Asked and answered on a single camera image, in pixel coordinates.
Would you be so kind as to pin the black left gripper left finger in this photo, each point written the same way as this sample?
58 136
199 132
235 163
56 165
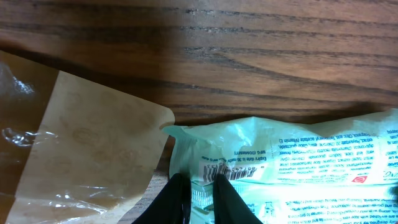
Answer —
172 205

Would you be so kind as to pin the brown snack pouch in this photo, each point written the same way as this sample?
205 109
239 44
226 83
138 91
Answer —
72 150

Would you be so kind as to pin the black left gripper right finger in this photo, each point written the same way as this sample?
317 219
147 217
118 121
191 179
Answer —
229 207

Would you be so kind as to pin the mint wet wipes pack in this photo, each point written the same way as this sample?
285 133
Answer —
342 171

